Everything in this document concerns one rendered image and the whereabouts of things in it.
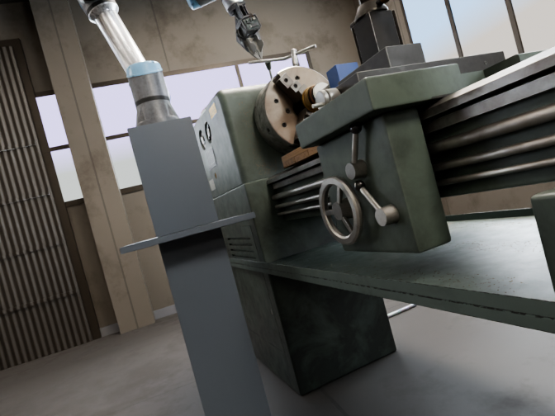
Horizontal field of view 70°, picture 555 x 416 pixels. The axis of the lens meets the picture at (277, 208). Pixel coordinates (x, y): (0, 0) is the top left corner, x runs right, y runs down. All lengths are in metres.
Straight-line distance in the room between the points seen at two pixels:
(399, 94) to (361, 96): 0.07
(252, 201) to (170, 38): 3.02
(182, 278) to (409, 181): 0.80
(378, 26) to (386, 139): 0.34
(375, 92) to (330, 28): 4.12
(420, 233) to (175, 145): 0.83
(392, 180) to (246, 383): 0.88
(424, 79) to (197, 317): 0.94
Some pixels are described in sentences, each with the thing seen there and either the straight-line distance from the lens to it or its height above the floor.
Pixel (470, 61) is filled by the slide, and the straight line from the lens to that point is 1.07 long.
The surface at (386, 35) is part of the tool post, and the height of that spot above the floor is 1.06.
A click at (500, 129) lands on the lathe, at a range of 0.72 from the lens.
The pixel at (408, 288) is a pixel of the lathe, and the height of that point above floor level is 0.55.
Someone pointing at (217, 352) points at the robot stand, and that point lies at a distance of 1.35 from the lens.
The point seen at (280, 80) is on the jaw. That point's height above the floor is 1.18.
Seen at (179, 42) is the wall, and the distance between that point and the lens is 4.35.
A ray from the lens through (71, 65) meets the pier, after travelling 4.15.
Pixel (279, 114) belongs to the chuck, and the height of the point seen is 1.07.
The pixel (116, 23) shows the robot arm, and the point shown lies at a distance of 1.68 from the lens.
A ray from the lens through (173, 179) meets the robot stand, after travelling 1.30.
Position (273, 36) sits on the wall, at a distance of 4.55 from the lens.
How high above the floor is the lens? 0.76
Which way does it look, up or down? 1 degrees down
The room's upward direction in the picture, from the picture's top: 15 degrees counter-clockwise
